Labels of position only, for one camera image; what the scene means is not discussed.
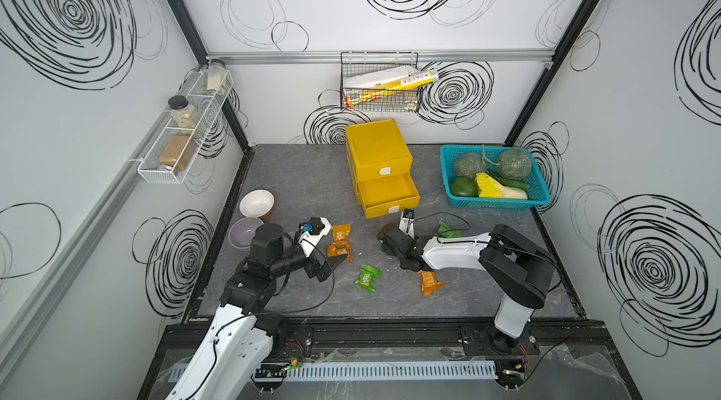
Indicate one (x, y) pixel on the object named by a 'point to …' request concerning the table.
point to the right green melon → (514, 164)
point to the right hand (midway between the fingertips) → (393, 240)
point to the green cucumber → (510, 182)
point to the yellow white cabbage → (488, 188)
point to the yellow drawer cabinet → (380, 163)
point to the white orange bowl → (258, 203)
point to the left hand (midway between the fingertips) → (333, 241)
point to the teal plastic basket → (464, 192)
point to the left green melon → (469, 164)
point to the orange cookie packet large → (339, 248)
